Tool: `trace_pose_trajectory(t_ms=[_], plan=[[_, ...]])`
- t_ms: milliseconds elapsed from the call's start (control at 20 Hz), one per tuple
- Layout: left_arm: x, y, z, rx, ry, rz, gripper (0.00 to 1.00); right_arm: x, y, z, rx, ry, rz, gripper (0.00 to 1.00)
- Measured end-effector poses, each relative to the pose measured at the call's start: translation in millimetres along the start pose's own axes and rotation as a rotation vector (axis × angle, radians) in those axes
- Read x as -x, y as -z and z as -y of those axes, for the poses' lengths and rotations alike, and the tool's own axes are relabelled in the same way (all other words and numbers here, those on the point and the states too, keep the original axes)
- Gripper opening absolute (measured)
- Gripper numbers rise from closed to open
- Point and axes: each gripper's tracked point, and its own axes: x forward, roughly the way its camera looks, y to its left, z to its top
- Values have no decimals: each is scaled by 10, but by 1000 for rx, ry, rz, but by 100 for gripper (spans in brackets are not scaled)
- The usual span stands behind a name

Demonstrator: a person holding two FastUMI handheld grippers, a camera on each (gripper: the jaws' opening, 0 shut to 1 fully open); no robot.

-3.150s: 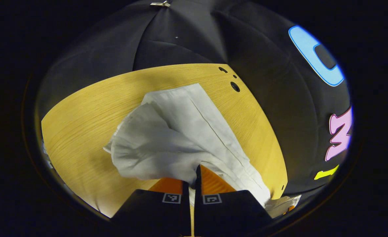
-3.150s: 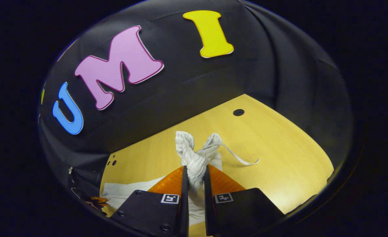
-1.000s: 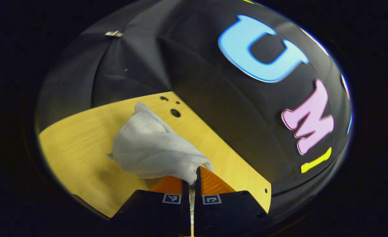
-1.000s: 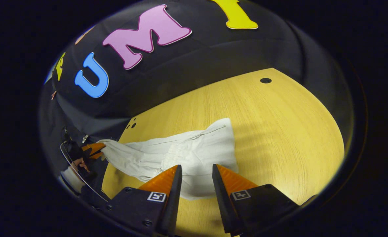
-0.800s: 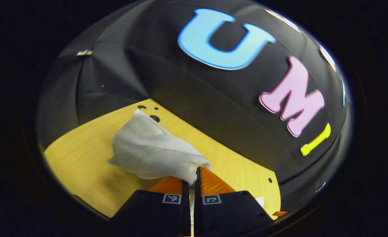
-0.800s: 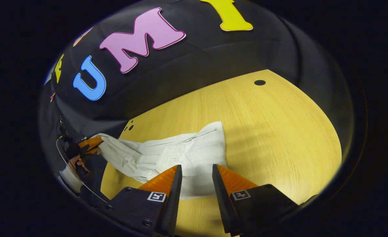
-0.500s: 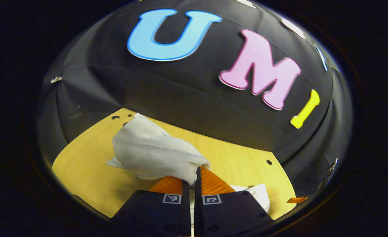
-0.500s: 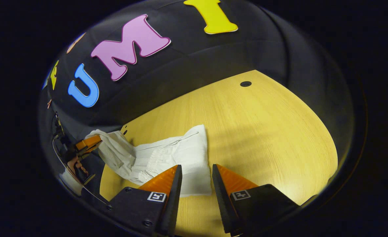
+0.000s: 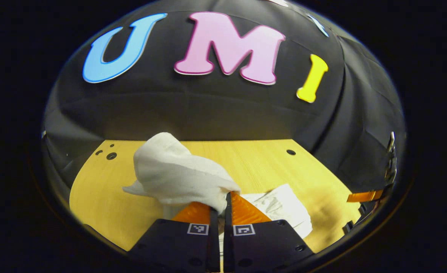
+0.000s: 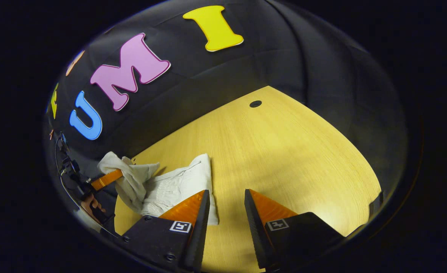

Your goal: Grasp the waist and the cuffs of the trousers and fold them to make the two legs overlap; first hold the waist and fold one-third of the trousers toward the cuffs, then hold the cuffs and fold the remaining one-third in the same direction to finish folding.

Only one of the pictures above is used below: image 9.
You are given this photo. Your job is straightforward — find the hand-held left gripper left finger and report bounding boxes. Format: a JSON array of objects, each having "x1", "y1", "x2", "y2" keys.
[{"x1": 127, "y1": 201, "x2": 221, "y2": 273}]

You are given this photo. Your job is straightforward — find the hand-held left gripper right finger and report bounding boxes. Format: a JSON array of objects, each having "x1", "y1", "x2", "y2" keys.
[{"x1": 223, "y1": 191, "x2": 316, "y2": 273}]

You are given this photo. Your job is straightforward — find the white jeans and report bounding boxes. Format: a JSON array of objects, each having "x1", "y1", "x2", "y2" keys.
[{"x1": 122, "y1": 132, "x2": 313, "y2": 239}]

